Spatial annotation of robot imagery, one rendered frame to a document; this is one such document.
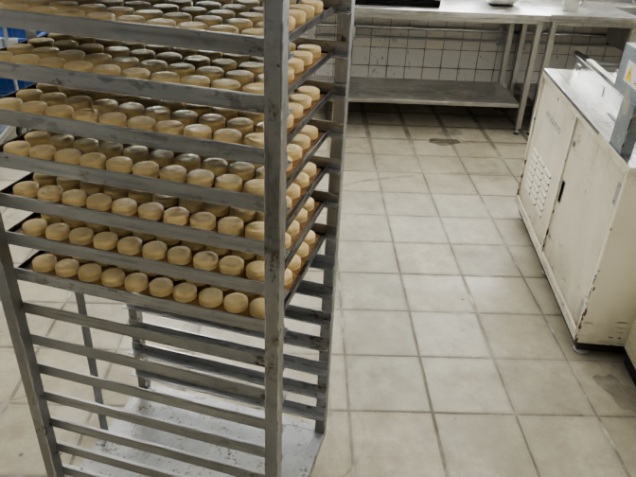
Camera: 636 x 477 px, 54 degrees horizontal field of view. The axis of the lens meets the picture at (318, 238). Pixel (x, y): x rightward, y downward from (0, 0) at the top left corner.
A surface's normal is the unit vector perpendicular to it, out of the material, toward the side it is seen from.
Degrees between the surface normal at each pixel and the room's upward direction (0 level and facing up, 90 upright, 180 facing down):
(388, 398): 0
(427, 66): 90
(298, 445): 0
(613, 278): 90
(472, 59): 90
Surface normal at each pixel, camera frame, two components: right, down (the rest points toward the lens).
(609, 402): 0.04, -0.86
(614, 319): -0.09, 0.50
